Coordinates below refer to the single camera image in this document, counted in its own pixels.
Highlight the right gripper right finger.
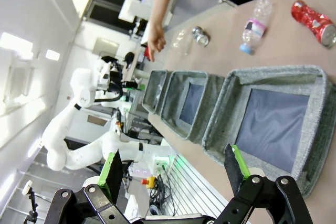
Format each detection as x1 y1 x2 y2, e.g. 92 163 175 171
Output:
215 144 313 224

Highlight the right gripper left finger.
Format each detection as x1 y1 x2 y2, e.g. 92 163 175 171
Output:
44 149 133 224

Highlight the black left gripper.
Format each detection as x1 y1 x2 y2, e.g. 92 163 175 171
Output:
111 76 146 91

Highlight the clear plastic cup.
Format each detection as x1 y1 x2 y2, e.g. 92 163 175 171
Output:
170 28 194 57

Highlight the clear bottle pink label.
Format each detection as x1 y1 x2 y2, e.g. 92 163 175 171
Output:
239 0 274 56

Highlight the crushed red soda can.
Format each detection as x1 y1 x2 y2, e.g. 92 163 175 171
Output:
290 0 336 49

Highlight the person's right forearm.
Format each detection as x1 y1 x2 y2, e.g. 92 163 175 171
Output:
149 0 171 28

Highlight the person's right hand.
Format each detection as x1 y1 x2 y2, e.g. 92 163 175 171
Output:
146 22 167 62

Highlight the grey fabric basket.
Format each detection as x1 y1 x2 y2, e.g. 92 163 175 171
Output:
160 70 226 141
141 69 169 115
201 63 336 198

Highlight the white control box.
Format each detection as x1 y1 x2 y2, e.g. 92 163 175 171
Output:
131 161 154 179

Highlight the red emergency stop button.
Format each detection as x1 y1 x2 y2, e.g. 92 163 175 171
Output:
141 176 158 189

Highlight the black soda can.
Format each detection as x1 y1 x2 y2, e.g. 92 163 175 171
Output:
191 26 211 48

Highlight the aluminium rail platform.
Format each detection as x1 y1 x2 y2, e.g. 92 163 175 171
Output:
157 153 230 218

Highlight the bundle of black cables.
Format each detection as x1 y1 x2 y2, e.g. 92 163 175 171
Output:
149 167 174 209

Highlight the small camera on tripod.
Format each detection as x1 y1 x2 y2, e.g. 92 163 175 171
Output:
22 180 40 224

